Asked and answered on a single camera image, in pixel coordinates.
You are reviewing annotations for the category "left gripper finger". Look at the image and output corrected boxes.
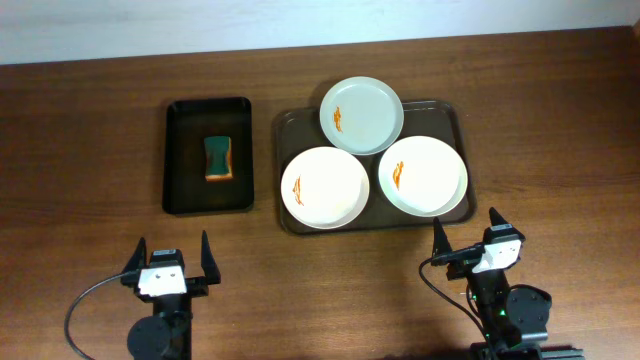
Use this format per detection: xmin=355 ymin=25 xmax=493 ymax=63
xmin=200 ymin=230 xmax=221 ymax=285
xmin=123 ymin=237 xmax=147 ymax=273

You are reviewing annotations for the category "white plate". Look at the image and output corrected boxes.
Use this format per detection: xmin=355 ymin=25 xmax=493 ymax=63
xmin=378 ymin=136 xmax=469 ymax=217
xmin=280 ymin=146 xmax=370 ymax=230

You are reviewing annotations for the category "green and orange sponge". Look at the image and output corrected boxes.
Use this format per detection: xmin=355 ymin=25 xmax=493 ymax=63
xmin=204 ymin=136 xmax=233 ymax=182

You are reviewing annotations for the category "pale plate top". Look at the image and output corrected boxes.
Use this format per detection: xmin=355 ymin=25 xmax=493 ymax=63
xmin=319 ymin=76 xmax=404 ymax=156

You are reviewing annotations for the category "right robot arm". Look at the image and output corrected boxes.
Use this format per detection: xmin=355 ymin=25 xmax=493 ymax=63
xmin=427 ymin=208 xmax=552 ymax=358

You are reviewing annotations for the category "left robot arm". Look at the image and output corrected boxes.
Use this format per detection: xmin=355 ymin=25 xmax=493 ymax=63
xmin=121 ymin=233 xmax=221 ymax=360

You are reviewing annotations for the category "black rectangular tray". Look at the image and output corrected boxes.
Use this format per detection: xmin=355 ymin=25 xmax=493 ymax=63
xmin=162 ymin=97 xmax=255 ymax=216

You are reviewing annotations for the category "brown serving tray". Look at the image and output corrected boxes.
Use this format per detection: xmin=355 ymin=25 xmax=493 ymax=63
xmin=273 ymin=100 xmax=477 ymax=236

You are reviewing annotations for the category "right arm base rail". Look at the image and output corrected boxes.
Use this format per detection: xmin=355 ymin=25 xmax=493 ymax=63
xmin=469 ymin=344 xmax=586 ymax=360

